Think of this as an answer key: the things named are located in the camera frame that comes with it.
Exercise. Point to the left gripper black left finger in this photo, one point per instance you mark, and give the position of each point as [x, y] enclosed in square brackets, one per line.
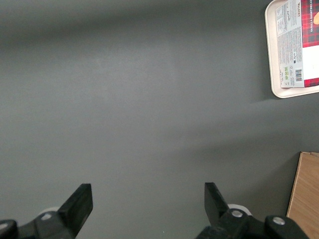
[74, 211]

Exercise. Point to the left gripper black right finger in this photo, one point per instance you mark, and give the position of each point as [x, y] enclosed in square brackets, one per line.
[219, 211]

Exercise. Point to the beige plastic tray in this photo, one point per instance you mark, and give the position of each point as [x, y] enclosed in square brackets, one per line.
[270, 49]

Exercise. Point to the wooden two-drawer cabinet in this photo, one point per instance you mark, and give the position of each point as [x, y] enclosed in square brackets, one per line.
[305, 199]

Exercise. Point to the red tartan shortbread box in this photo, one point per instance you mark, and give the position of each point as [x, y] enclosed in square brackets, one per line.
[291, 42]

